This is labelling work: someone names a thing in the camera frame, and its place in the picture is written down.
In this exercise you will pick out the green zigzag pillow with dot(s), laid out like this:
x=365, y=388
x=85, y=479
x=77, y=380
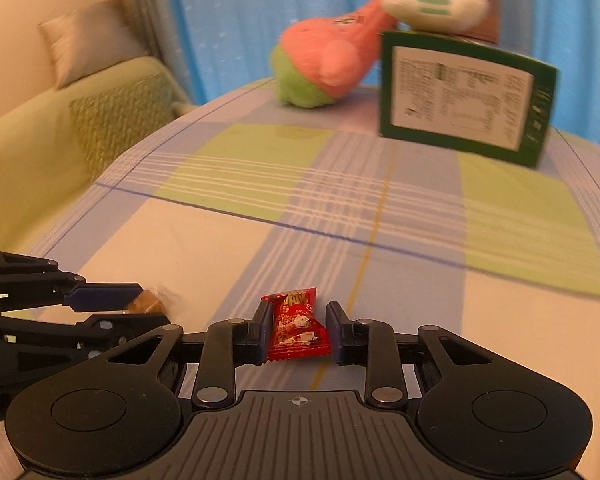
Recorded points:
x=120, y=120

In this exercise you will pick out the blue star curtain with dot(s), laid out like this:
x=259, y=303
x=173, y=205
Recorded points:
x=255, y=10

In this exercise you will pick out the red cartoon candy packet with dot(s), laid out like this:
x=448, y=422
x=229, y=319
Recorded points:
x=295, y=327

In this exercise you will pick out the grey pillow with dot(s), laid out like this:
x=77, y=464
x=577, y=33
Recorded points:
x=90, y=42

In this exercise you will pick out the green cardboard box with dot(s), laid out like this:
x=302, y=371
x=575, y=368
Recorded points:
x=460, y=95

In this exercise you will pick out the light green sofa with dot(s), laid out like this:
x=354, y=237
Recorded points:
x=25, y=160

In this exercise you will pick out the grey curtain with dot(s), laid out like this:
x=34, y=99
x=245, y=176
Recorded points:
x=155, y=20

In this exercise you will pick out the pink green starfish plush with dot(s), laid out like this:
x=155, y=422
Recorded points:
x=325, y=60

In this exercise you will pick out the amber candy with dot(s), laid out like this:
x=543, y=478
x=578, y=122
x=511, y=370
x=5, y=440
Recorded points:
x=150, y=302

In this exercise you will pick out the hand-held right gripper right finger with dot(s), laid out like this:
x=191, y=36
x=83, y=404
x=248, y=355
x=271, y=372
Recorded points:
x=334, y=332

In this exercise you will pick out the plaid tablecloth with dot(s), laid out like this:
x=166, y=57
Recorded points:
x=330, y=210

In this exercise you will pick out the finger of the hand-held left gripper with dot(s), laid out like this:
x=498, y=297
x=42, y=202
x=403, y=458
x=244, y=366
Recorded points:
x=110, y=327
x=105, y=296

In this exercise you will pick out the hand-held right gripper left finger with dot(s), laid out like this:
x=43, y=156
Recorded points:
x=266, y=332

